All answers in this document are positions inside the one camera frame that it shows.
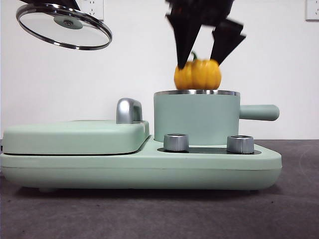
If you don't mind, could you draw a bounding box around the glass lid with green knob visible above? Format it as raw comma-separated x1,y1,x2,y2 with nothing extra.
15,2,113,51

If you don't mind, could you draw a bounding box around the yellow toy pumpkin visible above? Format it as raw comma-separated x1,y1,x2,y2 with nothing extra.
173,51,222,91

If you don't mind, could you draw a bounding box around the silver control knob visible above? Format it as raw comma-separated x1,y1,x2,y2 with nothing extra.
163,133,189,152
226,135,255,154

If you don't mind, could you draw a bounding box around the mint green cooker base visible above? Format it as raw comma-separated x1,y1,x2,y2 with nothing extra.
0,135,283,194

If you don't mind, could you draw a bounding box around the white wall socket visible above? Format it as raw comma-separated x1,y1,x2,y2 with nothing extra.
80,0,104,21
305,0,319,21

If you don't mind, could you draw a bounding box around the mint green pot with handle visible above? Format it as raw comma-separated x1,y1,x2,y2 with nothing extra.
153,89,280,147

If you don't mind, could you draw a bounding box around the mint green cover, silver handle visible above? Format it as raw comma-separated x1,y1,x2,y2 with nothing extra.
2,98,151,156

